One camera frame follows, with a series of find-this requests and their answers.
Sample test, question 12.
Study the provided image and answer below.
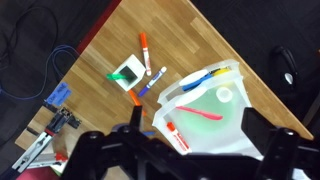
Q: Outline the white square pen cup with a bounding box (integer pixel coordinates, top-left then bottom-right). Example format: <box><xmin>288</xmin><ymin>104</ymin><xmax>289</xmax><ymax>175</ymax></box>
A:
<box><xmin>112</xmin><ymin>54</ymin><xmax>147</xmax><ymax>92</ymax></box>

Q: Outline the blue cable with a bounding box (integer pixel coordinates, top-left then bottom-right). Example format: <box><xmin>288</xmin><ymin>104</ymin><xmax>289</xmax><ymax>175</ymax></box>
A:
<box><xmin>0</xmin><ymin>44</ymin><xmax>81</xmax><ymax>101</ymax></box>

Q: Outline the silver clamp bar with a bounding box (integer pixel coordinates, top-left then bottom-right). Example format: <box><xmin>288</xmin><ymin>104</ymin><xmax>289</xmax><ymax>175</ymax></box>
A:
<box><xmin>11</xmin><ymin>131</ymin><xmax>54</xmax><ymax>174</ymax></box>

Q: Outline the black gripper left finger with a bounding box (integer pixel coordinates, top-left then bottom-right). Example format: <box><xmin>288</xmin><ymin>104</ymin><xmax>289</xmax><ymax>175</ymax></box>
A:
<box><xmin>129</xmin><ymin>105</ymin><xmax>146</xmax><ymax>132</ymax></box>

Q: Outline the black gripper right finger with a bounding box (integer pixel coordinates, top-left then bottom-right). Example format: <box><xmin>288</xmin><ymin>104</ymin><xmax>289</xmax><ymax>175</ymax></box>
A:
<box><xmin>241</xmin><ymin>106</ymin><xmax>280</xmax><ymax>158</ymax></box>

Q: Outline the white oval object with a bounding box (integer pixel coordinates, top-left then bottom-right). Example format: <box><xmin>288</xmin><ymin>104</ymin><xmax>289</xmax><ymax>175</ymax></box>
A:
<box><xmin>179</xmin><ymin>69</ymin><xmax>208</xmax><ymax>87</ymax></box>

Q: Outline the white translucent drawer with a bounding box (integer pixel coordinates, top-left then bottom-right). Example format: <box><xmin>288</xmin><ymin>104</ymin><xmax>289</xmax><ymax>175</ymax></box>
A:
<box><xmin>157</xmin><ymin>59</ymin><xmax>242</xmax><ymax>105</ymax></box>
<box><xmin>152</xmin><ymin>75</ymin><xmax>264</xmax><ymax>158</ymax></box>

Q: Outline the small white round object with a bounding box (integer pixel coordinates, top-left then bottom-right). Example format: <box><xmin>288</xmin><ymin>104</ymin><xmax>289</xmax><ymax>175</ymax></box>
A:
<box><xmin>215</xmin><ymin>86</ymin><xmax>234</xmax><ymax>103</ymax></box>

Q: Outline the purple and white marker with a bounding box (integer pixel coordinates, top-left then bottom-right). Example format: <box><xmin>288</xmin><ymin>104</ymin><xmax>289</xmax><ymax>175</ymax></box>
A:
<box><xmin>137</xmin><ymin>66</ymin><xmax>168</xmax><ymax>98</ymax></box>

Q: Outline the orange capped white marker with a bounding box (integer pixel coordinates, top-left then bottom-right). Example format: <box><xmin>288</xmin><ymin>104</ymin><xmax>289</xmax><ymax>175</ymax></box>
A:
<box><xmin>139</xmin><ymin>31</ymin><xmax>153</xmax><ymax>77</ymax></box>

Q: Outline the small red clip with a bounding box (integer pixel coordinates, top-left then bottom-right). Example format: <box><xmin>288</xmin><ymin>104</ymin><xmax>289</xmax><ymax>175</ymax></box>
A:
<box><xmin>54</xmin><ymin>152</ymin><xmax>69</xmax><ymax>164</ymax></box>

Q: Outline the black clamp device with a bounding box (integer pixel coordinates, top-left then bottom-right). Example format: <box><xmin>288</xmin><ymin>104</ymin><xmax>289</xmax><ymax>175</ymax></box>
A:
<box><xmin>43</xmin><ymin>103</ymin><xmax>83</xmax><ymax>136</ymax></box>

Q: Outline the black office chair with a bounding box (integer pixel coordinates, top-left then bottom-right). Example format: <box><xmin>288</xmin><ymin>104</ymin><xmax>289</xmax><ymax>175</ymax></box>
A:
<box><xmin>268</xmin><ymin>44</ymin><xmax>299</xmax><ymax>88</ymax></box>

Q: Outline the pink plastic stick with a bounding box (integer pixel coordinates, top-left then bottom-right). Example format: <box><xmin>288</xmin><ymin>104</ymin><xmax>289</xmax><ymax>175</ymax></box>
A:
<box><xmin>175</xmin><ymin>105</ymin><xmax>224</xmax><ymax>121</ymax></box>

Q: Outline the green marker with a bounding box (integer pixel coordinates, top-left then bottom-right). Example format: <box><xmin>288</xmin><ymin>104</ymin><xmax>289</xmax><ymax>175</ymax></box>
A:
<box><xmin>105</xmin><ymin>72</ymin><xmax>129</xmax><ymax>82</ymax></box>

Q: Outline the blue label tag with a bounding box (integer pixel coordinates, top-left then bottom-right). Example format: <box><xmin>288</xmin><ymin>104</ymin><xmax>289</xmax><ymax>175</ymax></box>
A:
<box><xmin>44</xmin><ymin>82</ymin><xmax>73</xmax><ymax>108</ymax></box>

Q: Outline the white translucent bottom drawer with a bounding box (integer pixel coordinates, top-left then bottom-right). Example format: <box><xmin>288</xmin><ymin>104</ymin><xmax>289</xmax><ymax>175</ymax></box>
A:
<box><xmin>157</xmin><ymin>59</ymin><xmax>242</xmax><ymax>105</ymax></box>

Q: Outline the red and white marker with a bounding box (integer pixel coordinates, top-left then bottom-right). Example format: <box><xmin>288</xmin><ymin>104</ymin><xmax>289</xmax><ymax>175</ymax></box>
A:
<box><xmin>166</xmin><ymin>121</ymin><xmax>192</xmax><ymax>154</ymax></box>

